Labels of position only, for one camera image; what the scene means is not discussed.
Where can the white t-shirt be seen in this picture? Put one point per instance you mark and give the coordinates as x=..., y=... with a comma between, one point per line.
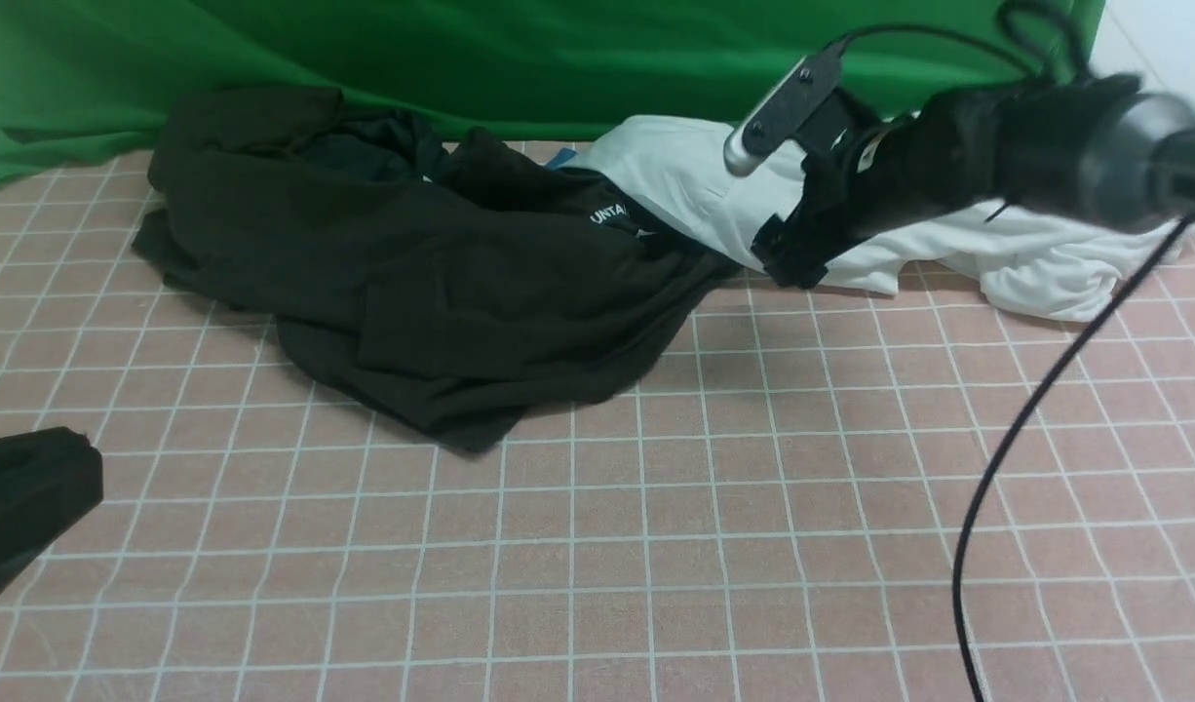
x=1040, y=266

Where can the dark gray long-sleeve top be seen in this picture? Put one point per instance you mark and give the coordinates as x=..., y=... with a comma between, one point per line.
x=454, y=305

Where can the dark teal t-shirt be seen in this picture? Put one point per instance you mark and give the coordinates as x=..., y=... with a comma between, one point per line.
x=380, y=147

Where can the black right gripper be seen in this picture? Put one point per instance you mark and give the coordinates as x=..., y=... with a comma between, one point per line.
x=1018, y=144

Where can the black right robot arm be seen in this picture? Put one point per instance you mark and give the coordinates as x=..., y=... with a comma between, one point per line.
x=1102, y=152

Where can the green backdrop cloth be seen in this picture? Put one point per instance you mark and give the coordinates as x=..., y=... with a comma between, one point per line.
x=82, y=81

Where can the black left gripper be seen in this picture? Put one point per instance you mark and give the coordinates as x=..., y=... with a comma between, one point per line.
x=49, y=480

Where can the blue t-shirt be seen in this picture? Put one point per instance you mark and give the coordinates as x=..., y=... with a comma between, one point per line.
x=561, y=156

